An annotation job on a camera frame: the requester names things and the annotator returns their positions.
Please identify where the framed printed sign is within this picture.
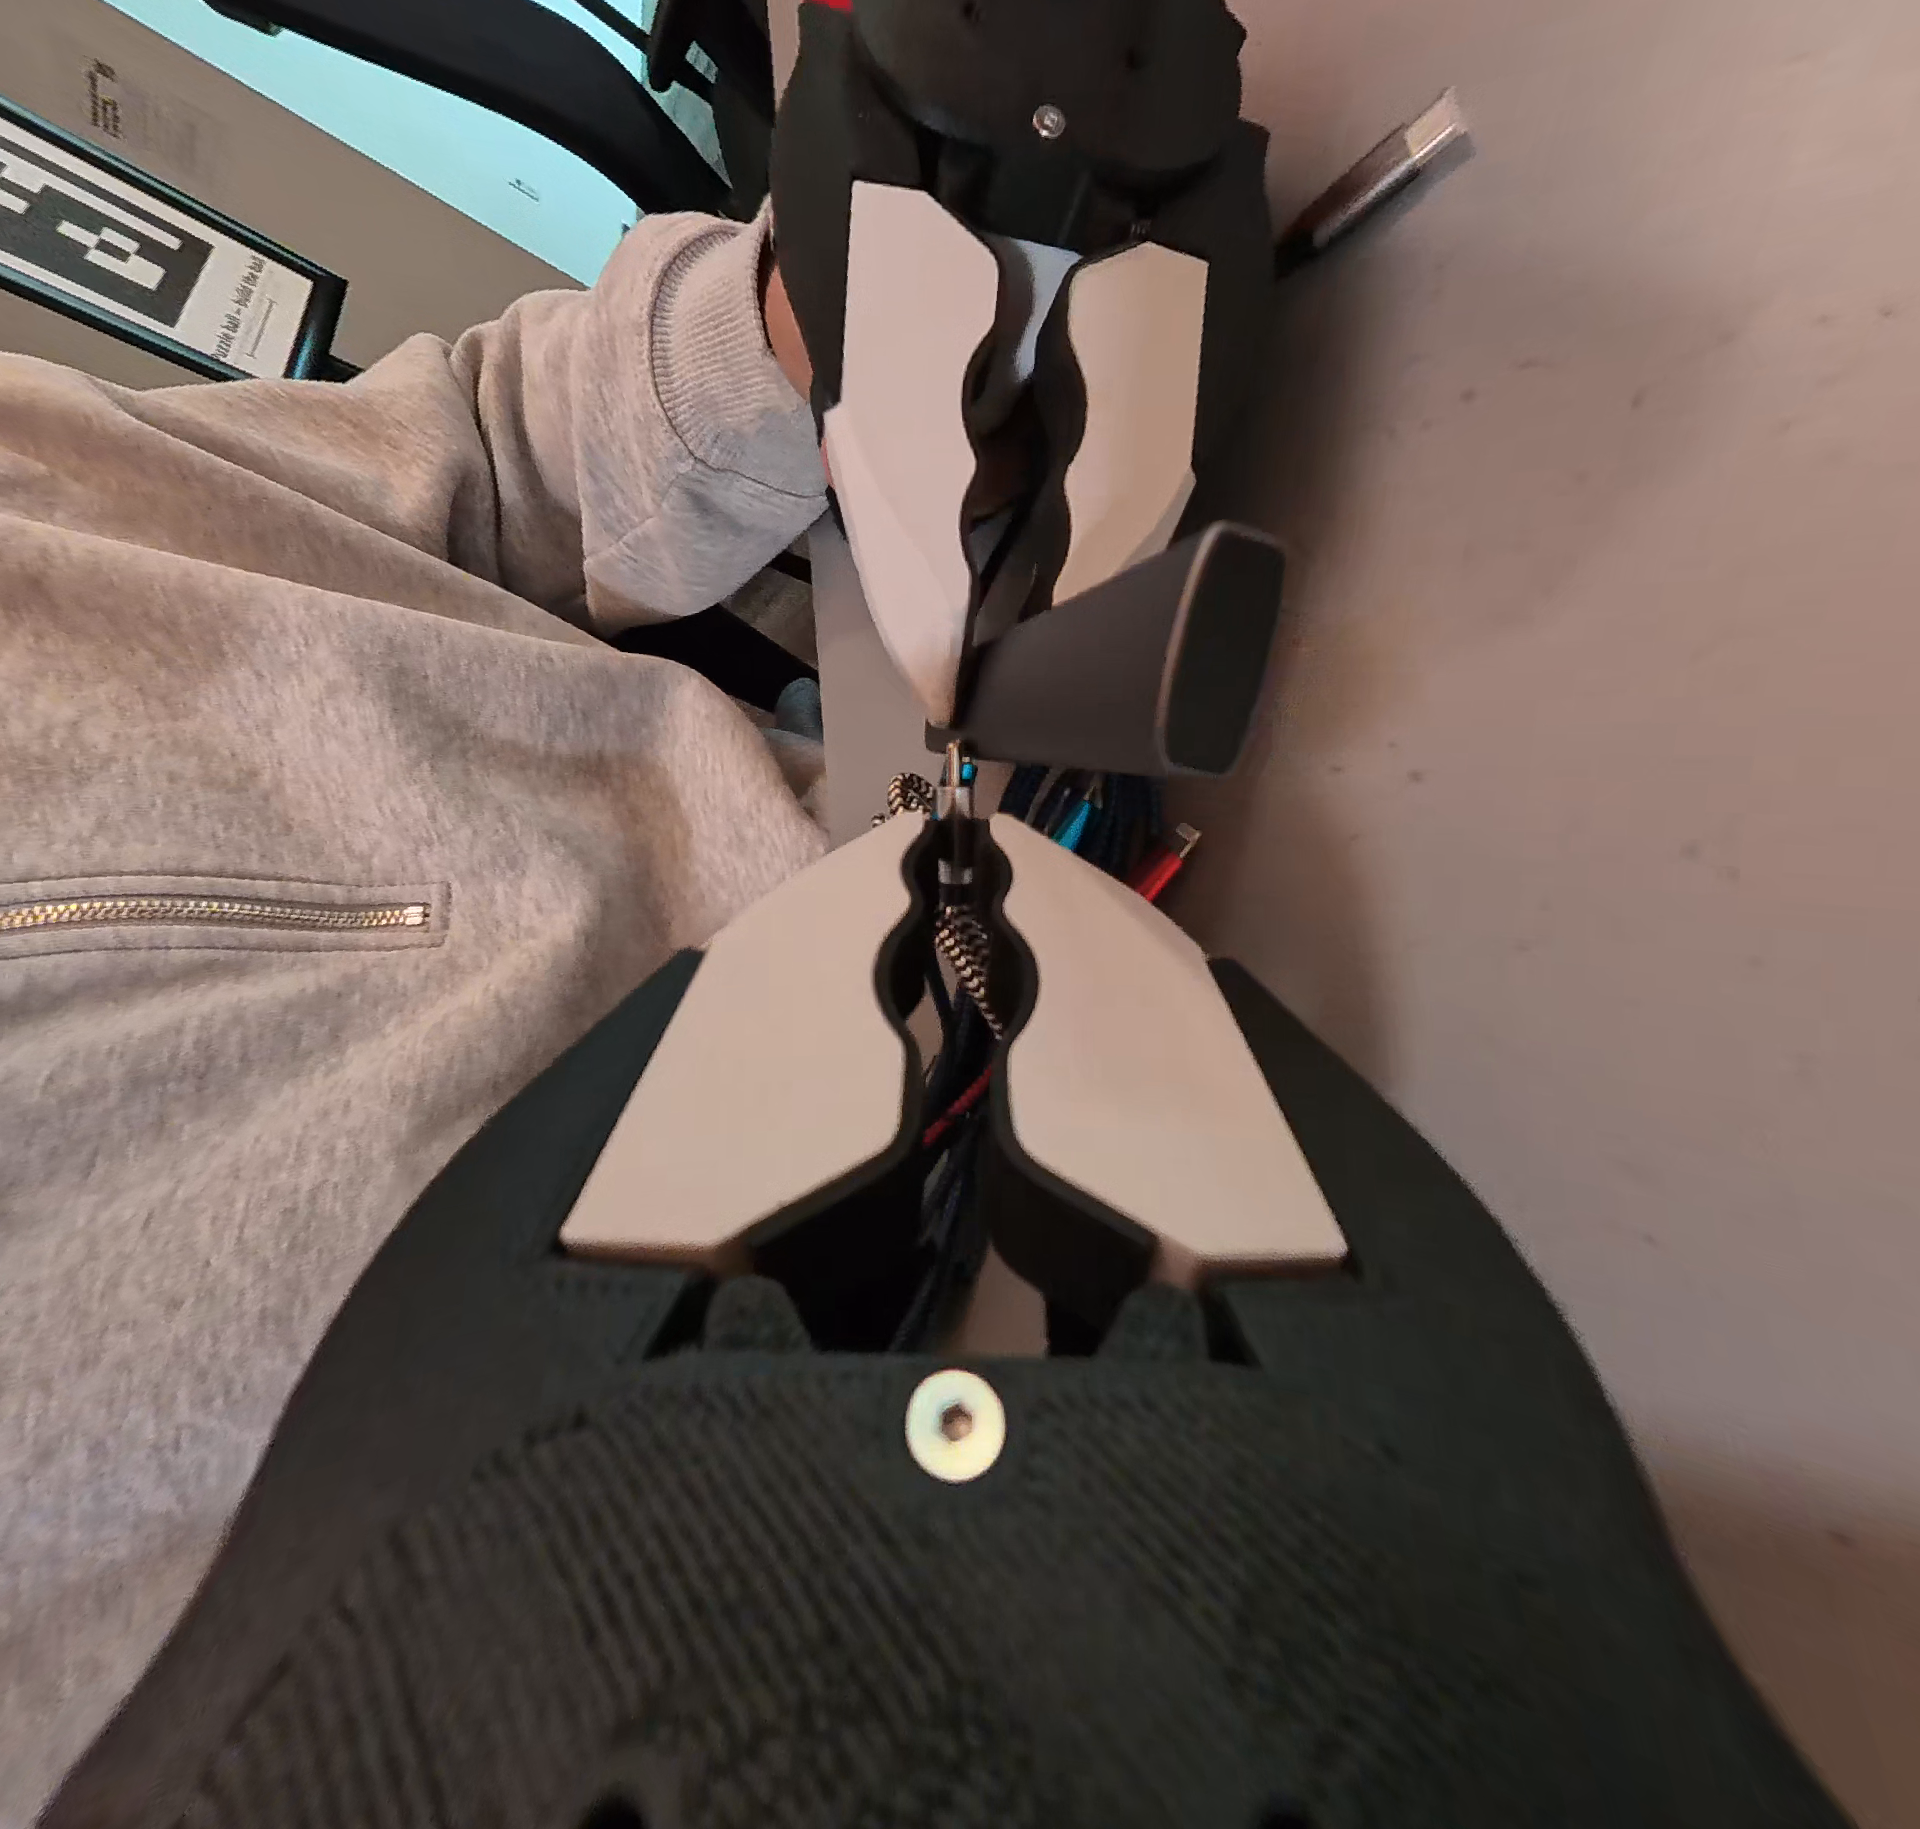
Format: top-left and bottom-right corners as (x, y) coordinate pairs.
(0, 96), (350, 378)

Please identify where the grey charging hub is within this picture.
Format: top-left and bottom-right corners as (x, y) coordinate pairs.
(956, 520), (1289, 781)

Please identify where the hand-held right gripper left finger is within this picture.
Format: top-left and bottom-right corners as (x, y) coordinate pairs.
(557, 820), (924, 1279)

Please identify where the person's left forearm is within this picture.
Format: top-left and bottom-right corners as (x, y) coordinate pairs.
(450, 207), (835, 642)

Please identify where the dark flat device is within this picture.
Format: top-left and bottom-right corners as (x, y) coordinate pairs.
(1274, 87), (1476, 281)

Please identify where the person's grey hoodie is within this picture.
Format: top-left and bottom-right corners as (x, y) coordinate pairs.
(0, 351), (833, 1829)

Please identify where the red braided cable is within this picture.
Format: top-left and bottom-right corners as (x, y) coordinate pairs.
(921, 820), (1205, 1149)

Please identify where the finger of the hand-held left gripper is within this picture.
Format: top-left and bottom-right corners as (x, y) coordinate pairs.
(973, 243), (1211, 665)
(822, 178), (1025, 730)

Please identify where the black white braided cable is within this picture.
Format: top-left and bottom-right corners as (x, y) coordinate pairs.
(874, 741), (1009, 1042)

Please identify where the black chair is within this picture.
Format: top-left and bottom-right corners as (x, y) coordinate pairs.
(73, 0), (773, 219)

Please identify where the beige desk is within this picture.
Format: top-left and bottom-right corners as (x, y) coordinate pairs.
(806, 0), (1920, 1829)

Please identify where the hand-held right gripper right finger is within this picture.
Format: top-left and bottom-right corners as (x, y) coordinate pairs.
(986, 813), (1351, 1283)

